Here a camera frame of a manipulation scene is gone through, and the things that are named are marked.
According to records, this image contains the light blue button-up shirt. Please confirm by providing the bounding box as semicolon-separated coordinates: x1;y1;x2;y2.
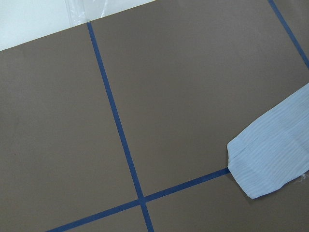
227;85;309;199

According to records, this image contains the clear plastic bag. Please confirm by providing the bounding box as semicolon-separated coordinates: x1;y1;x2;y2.
65;0;112;27

